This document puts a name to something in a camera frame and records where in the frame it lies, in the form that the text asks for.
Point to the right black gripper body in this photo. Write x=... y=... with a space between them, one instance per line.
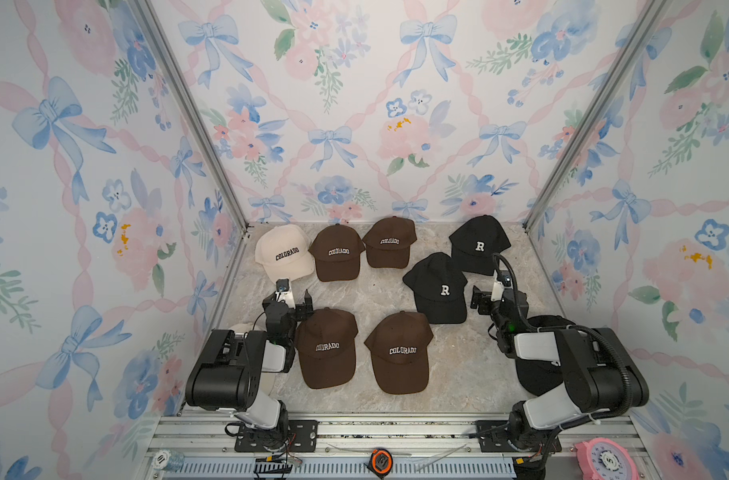
x=490 y=308

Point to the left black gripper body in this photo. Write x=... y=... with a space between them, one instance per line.
x=297 y=315

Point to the brown colorado cap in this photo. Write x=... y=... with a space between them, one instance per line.
x=389 y=242
x=336 y=251
x=326 y=344
x=399 y=353

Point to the black r cap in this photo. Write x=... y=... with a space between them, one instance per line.
x=476 y=244
x=439 y=286

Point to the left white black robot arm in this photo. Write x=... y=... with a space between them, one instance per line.
x=228 y=373

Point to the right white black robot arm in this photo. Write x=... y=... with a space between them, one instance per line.
x=576 y=375

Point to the cream Colorado cap front left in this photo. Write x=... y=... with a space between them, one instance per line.
x=244 y=329

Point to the cream colorado cap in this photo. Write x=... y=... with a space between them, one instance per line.
x=283 y=253
x=244 y=329

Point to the cream Colorado cap back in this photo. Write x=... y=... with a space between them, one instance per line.
x=283 y=253

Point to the black R cap back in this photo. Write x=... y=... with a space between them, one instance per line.
x=476 y=244

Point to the orange black tape measure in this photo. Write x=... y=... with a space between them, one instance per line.
x=381 y=463

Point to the clear tape roll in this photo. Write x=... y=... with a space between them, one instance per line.
x=168 y=460

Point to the pink round clock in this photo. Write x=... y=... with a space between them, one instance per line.
x=604 y=459

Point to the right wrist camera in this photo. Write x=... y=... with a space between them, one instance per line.
x=503 y=282

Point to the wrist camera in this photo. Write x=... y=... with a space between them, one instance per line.
x=503 y=282
x=284 y=291

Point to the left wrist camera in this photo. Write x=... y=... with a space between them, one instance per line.
x=284 y=291

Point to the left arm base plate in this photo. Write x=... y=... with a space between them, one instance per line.
x=294 y=436

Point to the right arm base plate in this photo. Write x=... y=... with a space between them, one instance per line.
x=496 y=436

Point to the aluminium rail frame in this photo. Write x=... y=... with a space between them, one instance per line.
x=424 y=446

